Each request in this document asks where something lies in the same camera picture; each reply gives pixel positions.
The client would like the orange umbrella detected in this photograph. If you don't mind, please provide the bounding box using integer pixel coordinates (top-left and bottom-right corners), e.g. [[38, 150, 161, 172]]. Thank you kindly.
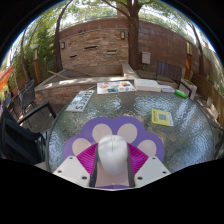
[[0, 64, 16, 93]]

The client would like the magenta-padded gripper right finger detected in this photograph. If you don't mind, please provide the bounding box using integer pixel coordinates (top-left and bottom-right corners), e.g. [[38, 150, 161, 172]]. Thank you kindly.
[[125, 143, 172, 188]]

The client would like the white computer mouse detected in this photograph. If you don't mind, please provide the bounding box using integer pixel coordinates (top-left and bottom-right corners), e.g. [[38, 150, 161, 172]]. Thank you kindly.
[[97, 134, 129, 177]]

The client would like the thin leaning tree trunk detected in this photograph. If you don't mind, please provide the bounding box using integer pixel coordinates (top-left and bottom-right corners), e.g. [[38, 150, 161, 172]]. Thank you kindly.
[[53, 0, 73, 73]]

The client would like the colourful printed sheet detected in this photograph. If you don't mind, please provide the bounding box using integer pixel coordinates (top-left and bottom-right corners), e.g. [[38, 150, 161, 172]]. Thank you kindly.
[[96, 80, 137, 95]]

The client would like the green plastic bottle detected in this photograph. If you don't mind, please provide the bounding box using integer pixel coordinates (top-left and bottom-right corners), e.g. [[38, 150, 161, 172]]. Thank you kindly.
[[174, 88, 189, 100]]

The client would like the yellow square card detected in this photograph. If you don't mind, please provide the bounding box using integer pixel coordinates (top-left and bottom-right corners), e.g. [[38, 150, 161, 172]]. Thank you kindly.
[[151, 108, 175, 127]]

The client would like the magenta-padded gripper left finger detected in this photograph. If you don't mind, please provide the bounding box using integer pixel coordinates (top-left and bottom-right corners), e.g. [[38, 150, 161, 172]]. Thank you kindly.
[[52, 143, 101, 188]]

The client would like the white wall box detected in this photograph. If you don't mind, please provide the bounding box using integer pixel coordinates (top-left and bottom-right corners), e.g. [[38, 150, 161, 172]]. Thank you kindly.
[[141, 51, 152, 65]]

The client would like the black patio armchair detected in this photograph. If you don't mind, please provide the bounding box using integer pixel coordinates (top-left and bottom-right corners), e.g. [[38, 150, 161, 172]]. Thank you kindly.
[[0, 99, 58, 166]]

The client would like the small white booklet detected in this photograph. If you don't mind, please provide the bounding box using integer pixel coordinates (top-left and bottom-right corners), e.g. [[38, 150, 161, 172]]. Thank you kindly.
[[159, 84, 176, 94]]

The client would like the thick tree trunk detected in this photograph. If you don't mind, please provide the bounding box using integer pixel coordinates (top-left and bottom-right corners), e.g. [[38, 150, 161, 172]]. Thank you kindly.
[[101, 0, 151, 70]]

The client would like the white licence plate sign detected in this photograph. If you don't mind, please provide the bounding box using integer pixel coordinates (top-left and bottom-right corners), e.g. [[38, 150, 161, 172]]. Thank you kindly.
[[65, 89, 96, 113]]

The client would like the white flat box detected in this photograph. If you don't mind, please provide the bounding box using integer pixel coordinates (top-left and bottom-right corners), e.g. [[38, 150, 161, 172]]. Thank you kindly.
[[133, 78, 162, 93]]

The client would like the dark slatted patio chair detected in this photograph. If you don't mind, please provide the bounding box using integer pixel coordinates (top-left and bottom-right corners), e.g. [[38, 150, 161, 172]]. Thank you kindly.
[[153, 60, 193, 99]]

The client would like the purple paw-shaped mouse pad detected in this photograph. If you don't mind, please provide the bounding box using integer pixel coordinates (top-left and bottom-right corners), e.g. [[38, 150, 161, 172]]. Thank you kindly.
[[62, 115, 166, 190]]

